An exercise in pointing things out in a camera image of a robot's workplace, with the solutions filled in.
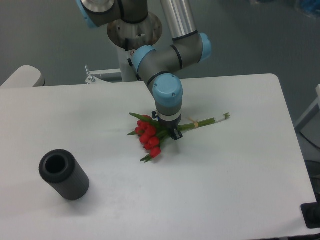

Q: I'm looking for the beige chair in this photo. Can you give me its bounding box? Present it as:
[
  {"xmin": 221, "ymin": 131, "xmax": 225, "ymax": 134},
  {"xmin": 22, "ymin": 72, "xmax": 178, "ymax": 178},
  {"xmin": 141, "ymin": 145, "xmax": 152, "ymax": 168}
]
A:
[{"xmin": 0, "ymin": 65, "xmax": 46, "ymax": 89}]

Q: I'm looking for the white metal base frame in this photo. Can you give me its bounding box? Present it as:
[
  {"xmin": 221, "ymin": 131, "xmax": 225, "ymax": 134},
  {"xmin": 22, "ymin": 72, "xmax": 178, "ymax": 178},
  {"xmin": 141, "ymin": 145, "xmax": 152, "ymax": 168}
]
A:
[{"xmin": 84, "ymin": 64, "xmax": 146, "ymax": 85}]

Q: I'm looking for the dark grey ribbed vase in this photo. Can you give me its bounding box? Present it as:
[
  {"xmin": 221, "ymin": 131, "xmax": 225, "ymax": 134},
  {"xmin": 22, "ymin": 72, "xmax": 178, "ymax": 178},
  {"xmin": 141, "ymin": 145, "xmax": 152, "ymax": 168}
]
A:
[{"xmin": 38, "ymin": 149, "xmax": 90, "ymax": 201}]

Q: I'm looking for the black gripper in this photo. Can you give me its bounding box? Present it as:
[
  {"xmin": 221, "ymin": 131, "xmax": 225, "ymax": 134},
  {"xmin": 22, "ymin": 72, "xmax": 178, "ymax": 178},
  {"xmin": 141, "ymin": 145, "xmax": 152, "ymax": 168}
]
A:
[{"xmin": 151, "ymin": 111, "xmax": 183, "ymax": 140}]

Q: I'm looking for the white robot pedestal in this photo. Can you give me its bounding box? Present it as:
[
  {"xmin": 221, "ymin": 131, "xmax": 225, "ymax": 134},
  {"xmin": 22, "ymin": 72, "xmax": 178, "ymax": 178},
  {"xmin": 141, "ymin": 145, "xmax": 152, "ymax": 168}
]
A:
[{"xmin": 106, "ymin": 12, "xmax": 163, "ymax": 82}]

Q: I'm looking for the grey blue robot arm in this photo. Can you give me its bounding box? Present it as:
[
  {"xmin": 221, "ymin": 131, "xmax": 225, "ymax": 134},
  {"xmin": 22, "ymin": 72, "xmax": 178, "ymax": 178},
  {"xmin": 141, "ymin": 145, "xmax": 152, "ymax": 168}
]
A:
[{"xmin": 77, "ymin": 0, "xmax": 212, "ymax": 140}]

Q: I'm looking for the red tulip bouquet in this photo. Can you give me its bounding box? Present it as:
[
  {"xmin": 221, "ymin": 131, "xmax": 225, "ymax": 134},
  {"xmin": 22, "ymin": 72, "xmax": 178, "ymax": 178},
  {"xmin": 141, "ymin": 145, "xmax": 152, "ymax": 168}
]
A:
[{"xmin": 128, "ymin": 112, "xmax": 231, "ymax": 163}]

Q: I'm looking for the white furniture frame right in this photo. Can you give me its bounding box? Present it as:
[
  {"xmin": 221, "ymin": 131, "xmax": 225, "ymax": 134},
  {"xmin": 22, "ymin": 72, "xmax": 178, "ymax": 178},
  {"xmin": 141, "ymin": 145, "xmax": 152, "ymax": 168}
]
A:
[{"xmin": 294, "ymin": 84, "xmax": 320, "ymax": 148}]

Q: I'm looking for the black cable on pedestal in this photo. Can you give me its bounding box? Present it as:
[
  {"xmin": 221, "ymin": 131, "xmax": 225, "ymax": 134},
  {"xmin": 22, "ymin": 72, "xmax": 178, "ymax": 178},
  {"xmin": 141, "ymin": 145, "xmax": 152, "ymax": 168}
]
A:
[{"xmin": 127, "ymin": 57, "xmax": 143, "ymax": 82}]

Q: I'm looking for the black table corner device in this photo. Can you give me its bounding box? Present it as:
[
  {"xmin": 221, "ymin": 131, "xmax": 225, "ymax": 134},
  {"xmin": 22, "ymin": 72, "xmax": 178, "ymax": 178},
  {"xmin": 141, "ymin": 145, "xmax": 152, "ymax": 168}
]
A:
[{"xmin": 300, "ymin": 202, "xmax": 320, "ymax": 229}]

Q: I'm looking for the blue object top right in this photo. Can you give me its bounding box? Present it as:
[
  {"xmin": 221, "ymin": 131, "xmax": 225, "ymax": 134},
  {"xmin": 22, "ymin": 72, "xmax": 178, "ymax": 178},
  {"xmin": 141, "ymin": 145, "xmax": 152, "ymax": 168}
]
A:
[{"xmin": 295, "ymin": 0, "xmax": 320, "ymax": 18}]

